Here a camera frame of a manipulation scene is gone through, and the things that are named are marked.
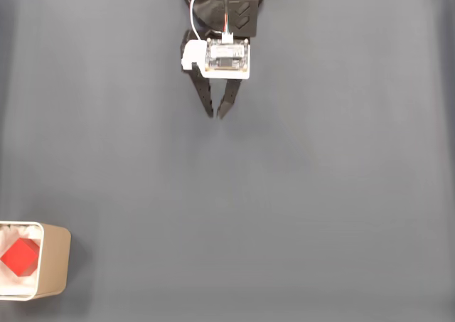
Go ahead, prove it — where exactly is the red cube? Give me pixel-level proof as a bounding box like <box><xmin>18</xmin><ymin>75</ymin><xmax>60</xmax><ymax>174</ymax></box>
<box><xmin>0</xmin><ymin>238</ymin><xmax>40</xmax><ymax>278</ymax></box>

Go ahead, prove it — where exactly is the camera board on white bracket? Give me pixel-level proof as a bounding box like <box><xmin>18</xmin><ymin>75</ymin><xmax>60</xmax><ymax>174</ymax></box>
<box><xmin>180</xmin><ymin>36</ymin><xmax>252</xmax><ymax>80</ymax></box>

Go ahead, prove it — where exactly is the white tissue paper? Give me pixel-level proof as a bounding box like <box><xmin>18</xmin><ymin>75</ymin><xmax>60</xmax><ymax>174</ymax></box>
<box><xmin>0</xmin><ymin>224</ymin><xmax>41</xmax><ymax>296</ymax></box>

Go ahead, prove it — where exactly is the white and red wire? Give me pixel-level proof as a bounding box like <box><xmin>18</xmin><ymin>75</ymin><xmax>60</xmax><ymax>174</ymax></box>
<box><xmin>189</xmin><ymin>0</ymin><xmax>246</xmax><ymax>41</ymax></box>

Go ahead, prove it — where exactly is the beige plastic box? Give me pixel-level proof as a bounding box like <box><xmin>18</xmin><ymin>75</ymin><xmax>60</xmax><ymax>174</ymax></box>
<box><xmin>0</xmin><ymin>221</ymin><xmax>72</xmax><ymax>301</ymax></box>

